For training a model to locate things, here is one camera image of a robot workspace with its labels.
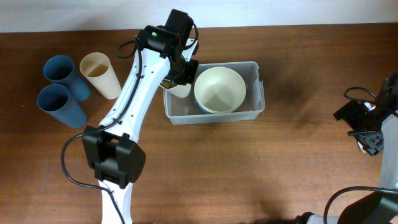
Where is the cream cup front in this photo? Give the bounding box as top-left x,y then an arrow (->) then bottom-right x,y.
160,80 -> 192,98

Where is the blue bowl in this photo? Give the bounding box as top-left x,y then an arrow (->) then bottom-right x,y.
195,101 -> 206,114

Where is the white plastic fork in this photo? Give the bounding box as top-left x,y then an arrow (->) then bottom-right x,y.
357,137 -> 369,153

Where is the cream cup rear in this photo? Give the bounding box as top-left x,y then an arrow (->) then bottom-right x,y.
80,52 -> 121,100

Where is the white plastic spoon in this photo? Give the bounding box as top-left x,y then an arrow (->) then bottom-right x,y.
364,102 -> 375,111

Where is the blue cup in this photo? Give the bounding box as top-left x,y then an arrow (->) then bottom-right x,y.
37,83 -> 87,129
43,55 -> 90,102

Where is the cream cup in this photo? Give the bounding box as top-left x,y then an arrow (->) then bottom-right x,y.
160,80 -> 192,98
80,52 -> 121,100

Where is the cream bowl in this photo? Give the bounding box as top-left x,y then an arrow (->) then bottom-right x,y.
193,67 -> 247,114

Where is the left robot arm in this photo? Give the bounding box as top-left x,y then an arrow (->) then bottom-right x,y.
82,9 -> 198,223

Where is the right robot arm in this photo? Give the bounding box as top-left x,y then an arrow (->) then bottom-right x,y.
293,73 -> 397,224

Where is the blue cup rear left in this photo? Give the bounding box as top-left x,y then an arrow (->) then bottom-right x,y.
43,55 -> 90,102

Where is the blue cup front left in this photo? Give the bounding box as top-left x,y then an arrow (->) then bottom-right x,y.
37,83 -> 87,129

